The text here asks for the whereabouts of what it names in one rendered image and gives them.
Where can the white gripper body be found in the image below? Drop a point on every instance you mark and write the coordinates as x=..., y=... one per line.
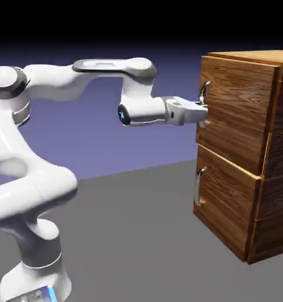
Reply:
x=193, y=111

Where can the wooden cabinet door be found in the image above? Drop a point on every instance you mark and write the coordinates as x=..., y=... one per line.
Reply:
x=235, y=113
x=226, y=203

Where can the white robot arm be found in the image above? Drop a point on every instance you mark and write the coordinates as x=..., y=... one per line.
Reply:
x=46, y=80

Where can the wooden cabinet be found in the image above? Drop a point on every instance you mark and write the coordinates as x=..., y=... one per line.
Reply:
x=268, y=155

